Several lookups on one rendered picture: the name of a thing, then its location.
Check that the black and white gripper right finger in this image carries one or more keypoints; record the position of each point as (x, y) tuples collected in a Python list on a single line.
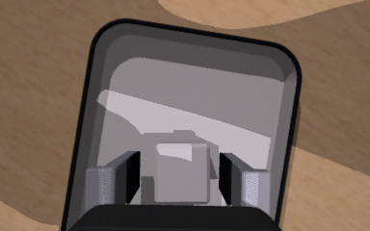
[(242, 185)]

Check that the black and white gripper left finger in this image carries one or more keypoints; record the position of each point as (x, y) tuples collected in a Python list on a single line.
[(115, 183)]

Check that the grey rectangular tray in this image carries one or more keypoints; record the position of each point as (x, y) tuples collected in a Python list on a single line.
[(148, 81)]

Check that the grey cube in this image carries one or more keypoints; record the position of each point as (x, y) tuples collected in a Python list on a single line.
[(182, 172)]

